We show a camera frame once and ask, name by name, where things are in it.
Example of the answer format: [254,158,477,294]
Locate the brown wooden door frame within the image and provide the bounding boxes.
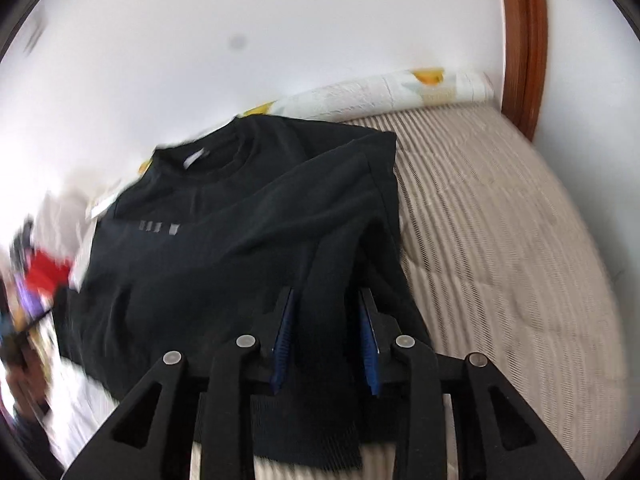
[495,0,549,142]

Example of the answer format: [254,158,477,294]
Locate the red shopping bag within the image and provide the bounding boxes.
[24,251,77,295]

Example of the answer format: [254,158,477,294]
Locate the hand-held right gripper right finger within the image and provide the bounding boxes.
[357,287,586,480]

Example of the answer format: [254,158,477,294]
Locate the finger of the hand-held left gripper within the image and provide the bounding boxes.
[0,306,58,356]

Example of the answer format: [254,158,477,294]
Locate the black sweatshirt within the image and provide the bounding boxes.
[52,114,436,471]

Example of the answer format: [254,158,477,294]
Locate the striped table cloth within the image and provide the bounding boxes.
[47,105,626,480]

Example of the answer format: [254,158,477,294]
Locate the white plastic bag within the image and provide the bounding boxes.
[42,187,103,263]

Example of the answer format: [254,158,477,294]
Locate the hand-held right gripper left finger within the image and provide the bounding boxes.
[60,287,298,480]

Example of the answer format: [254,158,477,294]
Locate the white yellow printed roll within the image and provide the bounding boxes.
[137,67,496,173]

